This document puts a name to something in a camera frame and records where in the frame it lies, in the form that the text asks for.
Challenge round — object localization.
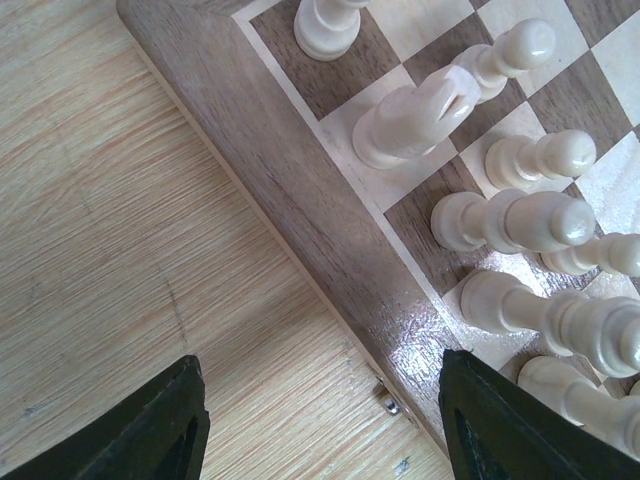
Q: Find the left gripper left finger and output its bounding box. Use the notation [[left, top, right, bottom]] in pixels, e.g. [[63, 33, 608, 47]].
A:
[[3, 355, 210, 479]]

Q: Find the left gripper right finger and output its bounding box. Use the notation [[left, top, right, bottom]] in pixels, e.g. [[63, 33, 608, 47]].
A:
[[439, 350, 639, 479]]

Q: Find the white chess bishop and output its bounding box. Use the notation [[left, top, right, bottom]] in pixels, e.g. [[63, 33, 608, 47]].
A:
[[431, 189, 596, 254]]

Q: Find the white chess pawn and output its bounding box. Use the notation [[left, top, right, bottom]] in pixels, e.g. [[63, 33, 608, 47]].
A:
[[541, 233, 639, 277], [484, 129, 597, 190], [466, 18, 556, 103]]

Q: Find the white chess knight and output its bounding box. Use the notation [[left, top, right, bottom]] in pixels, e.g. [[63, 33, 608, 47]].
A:
[[352, 65, 481, 170]]

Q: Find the wooden chess board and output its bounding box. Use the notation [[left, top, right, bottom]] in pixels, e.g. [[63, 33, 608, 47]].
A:
[[116, 1, 639, 445]]

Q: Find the white chess rook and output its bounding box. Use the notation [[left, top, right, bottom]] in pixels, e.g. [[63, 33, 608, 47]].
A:
[[294, 0, 370, 62]]

